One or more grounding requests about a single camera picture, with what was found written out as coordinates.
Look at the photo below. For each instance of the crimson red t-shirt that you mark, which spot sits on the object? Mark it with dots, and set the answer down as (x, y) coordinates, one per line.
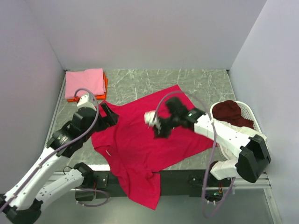
(135, 156)

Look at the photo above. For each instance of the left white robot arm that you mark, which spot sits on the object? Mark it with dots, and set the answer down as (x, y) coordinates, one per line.
(24, 203)

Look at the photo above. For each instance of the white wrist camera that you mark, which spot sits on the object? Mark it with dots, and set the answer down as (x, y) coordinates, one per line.
(152, 120)
(86, 101)

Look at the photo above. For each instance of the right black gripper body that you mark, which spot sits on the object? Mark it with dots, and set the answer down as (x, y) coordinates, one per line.
(167, 125)

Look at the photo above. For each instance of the cream white t-shirt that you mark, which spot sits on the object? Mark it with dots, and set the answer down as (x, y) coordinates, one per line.
(245, 130)

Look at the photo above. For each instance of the white laundry basket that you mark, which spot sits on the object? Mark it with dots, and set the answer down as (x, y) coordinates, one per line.
(246, 113)

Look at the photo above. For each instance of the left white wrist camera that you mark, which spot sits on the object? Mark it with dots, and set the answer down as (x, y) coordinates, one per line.
(86, 101)

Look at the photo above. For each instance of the folded pink t-shirt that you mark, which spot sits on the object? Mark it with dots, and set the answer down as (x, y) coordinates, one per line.
(84, 82)

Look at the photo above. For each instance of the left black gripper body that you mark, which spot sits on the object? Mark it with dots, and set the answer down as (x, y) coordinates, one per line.
(100, 123)

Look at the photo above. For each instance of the aluminium frame rail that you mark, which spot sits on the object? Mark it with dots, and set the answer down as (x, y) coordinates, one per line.
(199, 161)

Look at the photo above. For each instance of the folded orange t-shirt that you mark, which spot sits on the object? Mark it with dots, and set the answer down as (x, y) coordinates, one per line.
(102, 89)

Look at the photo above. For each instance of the dark maroon t-shirt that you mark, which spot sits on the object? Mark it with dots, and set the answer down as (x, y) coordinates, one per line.
(229, 111)

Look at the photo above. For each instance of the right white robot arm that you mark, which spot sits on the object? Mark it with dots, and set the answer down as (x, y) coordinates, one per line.
(250, 154)

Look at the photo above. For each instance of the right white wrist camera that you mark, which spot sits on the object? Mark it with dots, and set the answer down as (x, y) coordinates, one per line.
(152, 120)

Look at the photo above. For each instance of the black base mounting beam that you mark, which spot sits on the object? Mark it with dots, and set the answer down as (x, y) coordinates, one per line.
(172, 183)

